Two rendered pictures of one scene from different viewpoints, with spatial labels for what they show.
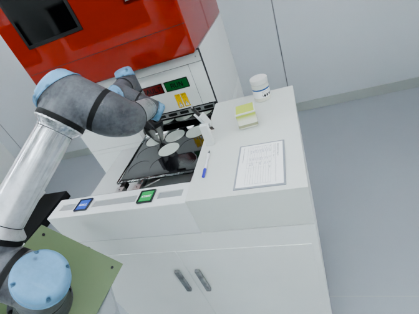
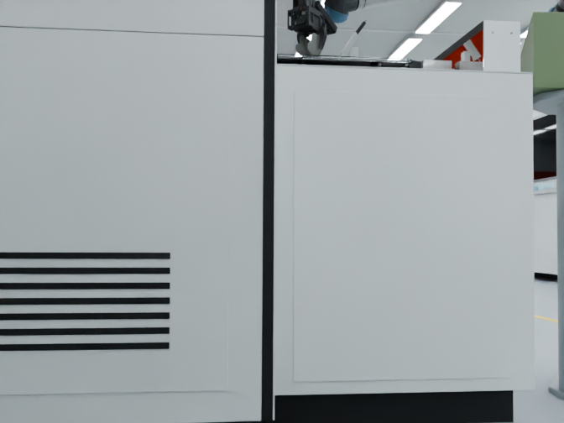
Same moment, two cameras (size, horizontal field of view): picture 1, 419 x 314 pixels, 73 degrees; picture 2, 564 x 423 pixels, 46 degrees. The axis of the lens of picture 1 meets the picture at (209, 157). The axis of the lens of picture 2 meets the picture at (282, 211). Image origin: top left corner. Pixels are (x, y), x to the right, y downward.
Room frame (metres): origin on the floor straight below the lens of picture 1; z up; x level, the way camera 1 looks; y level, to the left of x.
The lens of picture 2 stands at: (2.15, 1.75, 0.43)
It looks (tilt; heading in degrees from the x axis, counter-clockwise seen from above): 2 degrees up; 241
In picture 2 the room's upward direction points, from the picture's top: straight up
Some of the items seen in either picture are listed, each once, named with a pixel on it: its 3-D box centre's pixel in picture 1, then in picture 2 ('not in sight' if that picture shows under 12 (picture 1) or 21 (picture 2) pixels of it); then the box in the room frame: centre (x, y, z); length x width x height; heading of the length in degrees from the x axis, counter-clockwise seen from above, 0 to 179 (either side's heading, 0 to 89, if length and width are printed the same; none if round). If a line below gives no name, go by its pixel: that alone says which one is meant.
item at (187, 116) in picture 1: (178, 126); not in sight; (1.31, 0.09, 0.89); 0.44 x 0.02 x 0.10; 67
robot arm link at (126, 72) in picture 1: (128, 81); not in sight; (1.20, 0.19, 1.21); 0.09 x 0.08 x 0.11; 157
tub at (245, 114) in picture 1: (246, 116); not in sight; (0.93, -0.19, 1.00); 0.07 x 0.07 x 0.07; 74
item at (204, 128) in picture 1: (205, 126); (349, 53); (0.91, -0.03, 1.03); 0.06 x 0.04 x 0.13; 157
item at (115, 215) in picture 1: (125, 215); (460, 75); (0.80, 0.36, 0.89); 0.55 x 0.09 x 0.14; 67
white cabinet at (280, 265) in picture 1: (216, 236); (359, 244); (0.98, 0.12, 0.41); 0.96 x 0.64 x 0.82; 67
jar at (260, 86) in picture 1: (260, 88); not in sight; (1.08, -0.31, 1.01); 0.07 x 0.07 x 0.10
